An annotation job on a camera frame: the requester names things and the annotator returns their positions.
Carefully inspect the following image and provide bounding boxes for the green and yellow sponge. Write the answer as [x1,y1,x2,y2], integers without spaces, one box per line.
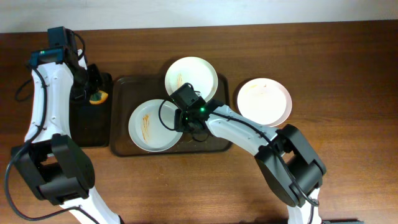
[89,90,109,105]

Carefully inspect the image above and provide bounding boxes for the pale blue plate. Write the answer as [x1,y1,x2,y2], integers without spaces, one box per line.
[128,99,182,152]

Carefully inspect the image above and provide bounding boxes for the white plate with sauce streak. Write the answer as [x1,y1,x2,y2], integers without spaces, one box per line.
[236,78,292,127]

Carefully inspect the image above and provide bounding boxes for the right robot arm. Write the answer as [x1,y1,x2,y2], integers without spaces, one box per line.
[170,83,326,223]

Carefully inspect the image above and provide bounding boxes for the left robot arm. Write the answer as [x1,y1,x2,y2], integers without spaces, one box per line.
[9,27,122,223]

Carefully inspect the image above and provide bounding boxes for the dark brown serving tray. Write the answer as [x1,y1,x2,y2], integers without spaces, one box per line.
[109,76,232,157]

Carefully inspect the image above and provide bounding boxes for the black sponge tray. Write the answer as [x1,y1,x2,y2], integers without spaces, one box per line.
[69,72,113,147]

